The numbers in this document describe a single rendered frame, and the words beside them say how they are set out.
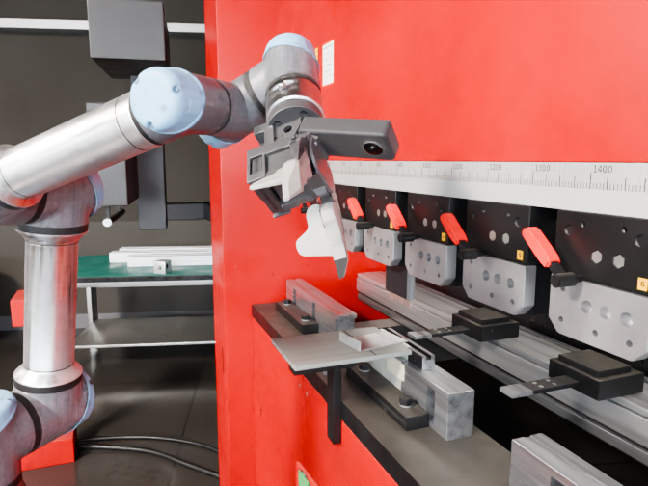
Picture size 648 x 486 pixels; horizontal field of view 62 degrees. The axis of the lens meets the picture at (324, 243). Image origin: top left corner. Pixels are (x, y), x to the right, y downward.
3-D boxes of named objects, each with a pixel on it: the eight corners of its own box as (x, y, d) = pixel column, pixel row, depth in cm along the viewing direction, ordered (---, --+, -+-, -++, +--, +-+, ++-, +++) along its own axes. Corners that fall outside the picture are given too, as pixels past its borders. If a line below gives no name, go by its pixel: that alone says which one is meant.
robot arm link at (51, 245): (-13, 445, 99) (-13, 147, 88) (55, 411, 113) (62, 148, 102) (35, 468, 95) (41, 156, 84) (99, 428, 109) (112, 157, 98)
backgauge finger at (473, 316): (398, 335, 131) (398, 314, 130) (487, 323, 140) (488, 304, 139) (424, 350, 120) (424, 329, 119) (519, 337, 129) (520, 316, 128)
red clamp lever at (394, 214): (385, 202, 109) (402, 238, 103) (403, 202, 111) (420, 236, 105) (382, 208, 110) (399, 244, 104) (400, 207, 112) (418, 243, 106)
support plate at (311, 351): (271, 342, 124) (271, 338, 123) (374, 330, 133) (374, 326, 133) (295, 371, 107) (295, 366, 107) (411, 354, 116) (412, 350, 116)
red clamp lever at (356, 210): (346, 196, 128) (359, 226, 122) (362, 196, 129) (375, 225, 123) (344, 202, 129) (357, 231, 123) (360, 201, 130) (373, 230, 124)
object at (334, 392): (289, 444, 121) (288, 352, 118) (348, 432, 126) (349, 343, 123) (294, 452, 117) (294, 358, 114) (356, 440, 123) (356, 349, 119)
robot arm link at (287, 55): (281, 86, 82) (327, 57, 79) (283, 135, 76) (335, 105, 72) (247, 49, 77) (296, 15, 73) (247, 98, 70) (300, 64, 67)
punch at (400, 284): (385, 298, 128) (386, 258, 127) (392, 297, 129) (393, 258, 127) (406, 309, 119) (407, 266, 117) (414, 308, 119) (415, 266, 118)
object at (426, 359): (379, 340, 131) (379, 328, 131) (390, 338, 132) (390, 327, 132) (421, 370, 113) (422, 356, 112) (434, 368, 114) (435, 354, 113)
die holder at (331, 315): (286, 304, 200) (285, 279, 198) (301, 303, 202) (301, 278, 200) (337, 348, 154) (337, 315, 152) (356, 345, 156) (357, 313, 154)
